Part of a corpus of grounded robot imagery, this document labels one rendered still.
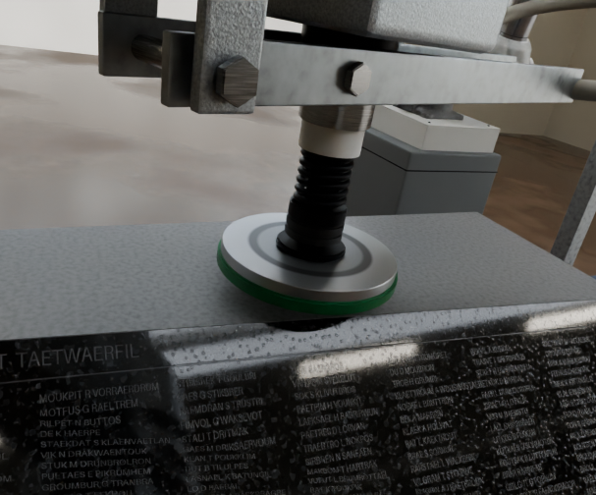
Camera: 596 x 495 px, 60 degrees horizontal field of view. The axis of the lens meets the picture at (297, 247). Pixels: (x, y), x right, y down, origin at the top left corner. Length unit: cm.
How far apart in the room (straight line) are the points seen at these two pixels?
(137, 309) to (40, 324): 9
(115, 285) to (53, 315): 8
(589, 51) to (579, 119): 92
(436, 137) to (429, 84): 114
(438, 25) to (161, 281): 40
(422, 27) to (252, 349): 35
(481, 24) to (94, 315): 47
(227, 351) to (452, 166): 133
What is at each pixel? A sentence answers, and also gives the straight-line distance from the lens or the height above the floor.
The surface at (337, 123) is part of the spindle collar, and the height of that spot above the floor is 104.
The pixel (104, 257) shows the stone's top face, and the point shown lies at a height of 82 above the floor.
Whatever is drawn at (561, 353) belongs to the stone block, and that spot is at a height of 77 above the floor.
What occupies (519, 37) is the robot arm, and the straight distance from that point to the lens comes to 190.
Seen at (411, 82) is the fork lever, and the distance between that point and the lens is 57.
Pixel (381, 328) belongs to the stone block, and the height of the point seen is 81.
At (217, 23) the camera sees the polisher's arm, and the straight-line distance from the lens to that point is 37.
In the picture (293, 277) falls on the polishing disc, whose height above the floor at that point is 88.
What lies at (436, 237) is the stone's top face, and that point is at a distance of 92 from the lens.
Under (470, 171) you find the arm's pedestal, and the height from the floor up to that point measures 74.
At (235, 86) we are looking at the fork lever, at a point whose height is 108.
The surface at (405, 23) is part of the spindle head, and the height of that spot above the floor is 114.
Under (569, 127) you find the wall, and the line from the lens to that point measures 870.
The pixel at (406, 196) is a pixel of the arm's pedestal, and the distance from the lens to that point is 170.
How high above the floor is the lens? 113
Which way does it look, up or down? 24 degrees down
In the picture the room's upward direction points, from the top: 10 degrees clockwise
